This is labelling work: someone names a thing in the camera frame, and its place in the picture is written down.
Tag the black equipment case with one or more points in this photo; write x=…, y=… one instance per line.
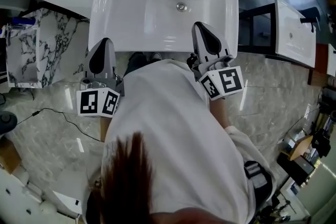
x=296, y=168

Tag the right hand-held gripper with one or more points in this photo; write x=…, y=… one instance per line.
x=231, y=81

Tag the person's dark trousers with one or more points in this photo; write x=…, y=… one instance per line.
x=135, y=63

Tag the brown cardboard box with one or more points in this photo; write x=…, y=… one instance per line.
x=300, y=148

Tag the person's left forearm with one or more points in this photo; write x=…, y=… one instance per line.
x=104, y=128

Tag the black metal frame stand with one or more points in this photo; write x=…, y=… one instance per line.
x=256, y=26

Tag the person's grey shoe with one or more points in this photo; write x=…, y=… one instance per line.
x=156, y=55

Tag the small white rectangular sink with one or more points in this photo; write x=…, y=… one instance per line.
x=294, y=34

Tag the marble pattern sink cabinet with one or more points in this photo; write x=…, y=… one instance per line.
x=47, y=47

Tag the person's right forearm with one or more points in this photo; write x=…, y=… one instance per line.
x=220, y=112

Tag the black faucet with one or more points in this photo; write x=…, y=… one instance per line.
x=311, y=17

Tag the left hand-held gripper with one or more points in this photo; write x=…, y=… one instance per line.
x=90, y=102

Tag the white ceramic sink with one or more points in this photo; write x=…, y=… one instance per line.
x=147, y=21

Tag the white fixture with black clips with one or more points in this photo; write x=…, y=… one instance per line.
x=26, y=199

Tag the round metal sink drain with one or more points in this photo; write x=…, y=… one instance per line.
x=181, y=6

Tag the black round base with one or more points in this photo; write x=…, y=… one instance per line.
x=7, y=121

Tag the person's white shirt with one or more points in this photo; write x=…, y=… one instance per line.
x=173, y=126

